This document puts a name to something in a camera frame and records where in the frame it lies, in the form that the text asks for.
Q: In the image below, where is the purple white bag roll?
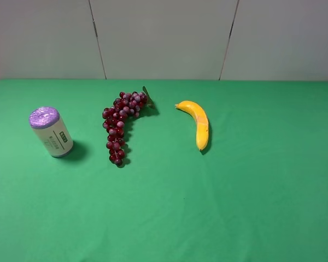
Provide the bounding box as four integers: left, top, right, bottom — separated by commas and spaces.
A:
29, 106, 74, 158

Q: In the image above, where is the yellow banana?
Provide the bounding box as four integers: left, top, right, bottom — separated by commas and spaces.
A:
175, 100, 209, 151

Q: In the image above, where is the red grape bunch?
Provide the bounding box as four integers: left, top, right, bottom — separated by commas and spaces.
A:
102, 86, 155, 167

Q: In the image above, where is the green table cloth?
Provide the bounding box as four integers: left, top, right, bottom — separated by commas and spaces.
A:
0, 80, 328, 261

